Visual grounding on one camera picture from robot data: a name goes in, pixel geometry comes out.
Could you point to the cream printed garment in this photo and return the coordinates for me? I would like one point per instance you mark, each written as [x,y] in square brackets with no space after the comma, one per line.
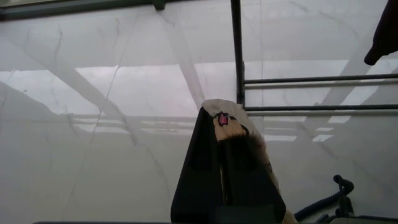
[228,130]

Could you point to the black garment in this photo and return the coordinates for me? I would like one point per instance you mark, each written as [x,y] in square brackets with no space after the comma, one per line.
[385,37]

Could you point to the window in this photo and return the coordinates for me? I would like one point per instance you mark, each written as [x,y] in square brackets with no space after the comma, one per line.
[62,7]

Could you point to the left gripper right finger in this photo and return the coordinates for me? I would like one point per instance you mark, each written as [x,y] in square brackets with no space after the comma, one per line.
[248,186]

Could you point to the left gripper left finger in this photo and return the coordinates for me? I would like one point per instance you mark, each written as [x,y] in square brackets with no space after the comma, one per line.
[196,186]

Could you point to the black clothes rack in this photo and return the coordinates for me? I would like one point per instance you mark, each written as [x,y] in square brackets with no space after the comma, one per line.
[237,46]

